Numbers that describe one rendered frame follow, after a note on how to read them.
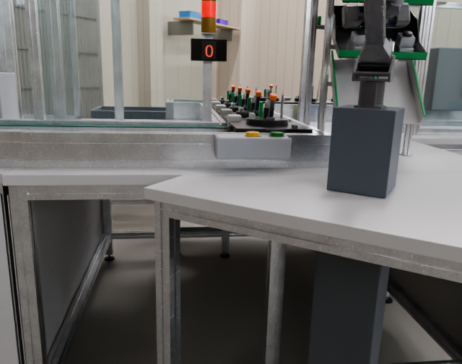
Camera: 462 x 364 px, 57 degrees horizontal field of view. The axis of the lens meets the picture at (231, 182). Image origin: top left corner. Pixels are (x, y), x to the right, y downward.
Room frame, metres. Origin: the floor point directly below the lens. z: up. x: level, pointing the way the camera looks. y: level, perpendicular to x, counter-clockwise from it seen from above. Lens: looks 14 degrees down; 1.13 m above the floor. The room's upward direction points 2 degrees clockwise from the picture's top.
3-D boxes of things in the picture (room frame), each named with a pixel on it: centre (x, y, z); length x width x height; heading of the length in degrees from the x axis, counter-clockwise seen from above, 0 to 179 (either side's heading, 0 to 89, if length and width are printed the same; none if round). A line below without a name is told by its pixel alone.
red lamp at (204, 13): (1.53, 0.09, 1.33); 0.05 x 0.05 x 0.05
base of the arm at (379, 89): (1.05, -0.33, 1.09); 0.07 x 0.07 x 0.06; 61
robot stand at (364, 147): (1.04, -0.33, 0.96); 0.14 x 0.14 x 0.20; 61
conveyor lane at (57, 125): (1.42, 0.19, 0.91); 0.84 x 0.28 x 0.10; 97
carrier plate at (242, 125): (1.43, -0.11, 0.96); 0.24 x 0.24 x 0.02; 7
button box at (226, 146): (1.21, -0.06, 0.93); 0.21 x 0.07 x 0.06; 97
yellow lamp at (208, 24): (1.53, 0.09, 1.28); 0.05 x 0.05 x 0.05
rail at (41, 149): (1.25, 0.14, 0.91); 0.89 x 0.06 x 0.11; 97
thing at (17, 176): (1.88, -0.06, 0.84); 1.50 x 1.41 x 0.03; 97
